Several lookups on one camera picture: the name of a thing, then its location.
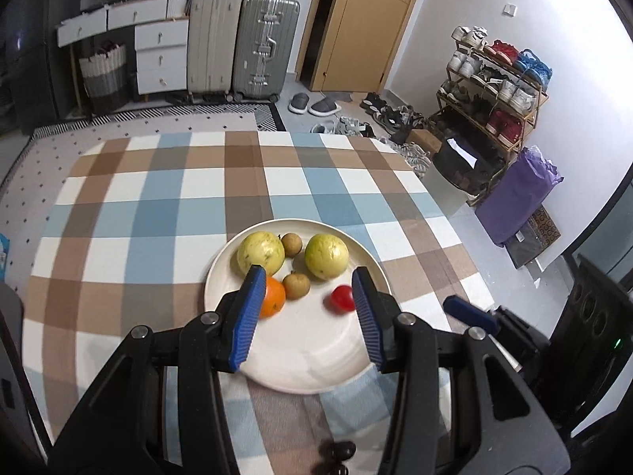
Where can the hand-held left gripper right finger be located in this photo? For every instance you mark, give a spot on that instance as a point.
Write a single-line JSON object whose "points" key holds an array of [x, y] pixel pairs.
{"points": [[370, 321]]}

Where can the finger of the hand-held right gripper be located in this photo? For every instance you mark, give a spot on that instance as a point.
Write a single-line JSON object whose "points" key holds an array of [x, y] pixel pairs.
{"points": [[470, 312]]}

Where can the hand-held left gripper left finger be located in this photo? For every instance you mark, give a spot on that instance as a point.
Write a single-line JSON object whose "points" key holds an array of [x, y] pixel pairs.
{"points": [[247, 321]]}

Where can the orange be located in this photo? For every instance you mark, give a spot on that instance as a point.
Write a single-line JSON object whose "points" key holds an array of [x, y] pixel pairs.
{"points": [[274, 299]]}

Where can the red tomato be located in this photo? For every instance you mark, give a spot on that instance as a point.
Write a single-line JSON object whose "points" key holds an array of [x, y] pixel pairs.
{"points": [[342, 298]]}

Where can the small brown longan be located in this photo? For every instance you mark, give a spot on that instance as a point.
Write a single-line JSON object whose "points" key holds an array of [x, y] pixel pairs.
{"points": [[292, 245], [296, 285]]}

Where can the cream round plate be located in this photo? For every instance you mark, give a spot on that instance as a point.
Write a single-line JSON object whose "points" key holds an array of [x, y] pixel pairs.
{"points": [[306, 346]]}

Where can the yellow-green guava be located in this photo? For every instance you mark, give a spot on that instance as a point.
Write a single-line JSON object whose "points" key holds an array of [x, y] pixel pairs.
{"points": [[326, 256], [261, 253]]}

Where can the dark patterned bag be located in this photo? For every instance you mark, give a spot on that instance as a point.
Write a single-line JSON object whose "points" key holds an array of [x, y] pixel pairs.
{"points": [[534, 237]]}

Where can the purple gift bag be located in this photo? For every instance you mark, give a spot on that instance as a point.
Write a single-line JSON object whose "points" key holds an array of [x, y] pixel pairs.
{"points": [[519, 198]]}

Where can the checked tablecloth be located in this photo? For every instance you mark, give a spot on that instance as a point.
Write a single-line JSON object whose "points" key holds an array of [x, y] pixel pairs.
{"points": [[148, 217]]}

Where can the small cardboard box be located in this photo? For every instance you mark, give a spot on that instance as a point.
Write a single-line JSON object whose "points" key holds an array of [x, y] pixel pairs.
{"points": [[425, 142]]}

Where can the pile of shoes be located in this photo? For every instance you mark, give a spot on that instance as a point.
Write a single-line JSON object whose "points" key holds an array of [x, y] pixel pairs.
{"points": [[395, 123]]}

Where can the wooden shoe rack with shoes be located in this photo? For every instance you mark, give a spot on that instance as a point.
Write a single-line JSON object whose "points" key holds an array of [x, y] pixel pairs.
{"points": [[494, 109]]}

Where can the grey slipper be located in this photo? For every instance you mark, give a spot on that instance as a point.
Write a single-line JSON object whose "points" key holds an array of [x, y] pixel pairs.
{"points": [[325, 107], [299, 103]]}

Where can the blue packet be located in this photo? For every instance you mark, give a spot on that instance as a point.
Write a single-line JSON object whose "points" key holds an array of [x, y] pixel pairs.
{"points": [[4, 256]]}

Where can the silver suitcase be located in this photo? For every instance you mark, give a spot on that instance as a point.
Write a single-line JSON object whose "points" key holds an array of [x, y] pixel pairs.
{"points": [[264, 49]]}

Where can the beige suitcase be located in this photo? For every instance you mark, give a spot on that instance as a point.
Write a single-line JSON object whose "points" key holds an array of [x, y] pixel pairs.
{"points": [[213, 44]]}

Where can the woven laundry basket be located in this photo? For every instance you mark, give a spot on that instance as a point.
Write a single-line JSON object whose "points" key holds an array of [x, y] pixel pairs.
{"points": [[104, 79]]}

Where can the white desk with drawers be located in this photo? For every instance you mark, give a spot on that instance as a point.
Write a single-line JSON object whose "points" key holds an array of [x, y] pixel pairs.
{"points": [[158, 44]]}

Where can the wooden door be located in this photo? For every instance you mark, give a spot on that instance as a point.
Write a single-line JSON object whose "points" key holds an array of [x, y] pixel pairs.
{"points": [[361, 24]]}

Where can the grey refrigerator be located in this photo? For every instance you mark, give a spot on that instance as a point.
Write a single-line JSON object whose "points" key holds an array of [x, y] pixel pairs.
{"points": [[34, 44]]}

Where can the white wall switch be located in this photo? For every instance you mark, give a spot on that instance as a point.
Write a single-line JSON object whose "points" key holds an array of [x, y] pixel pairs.
{"points": [[509, 9]]}

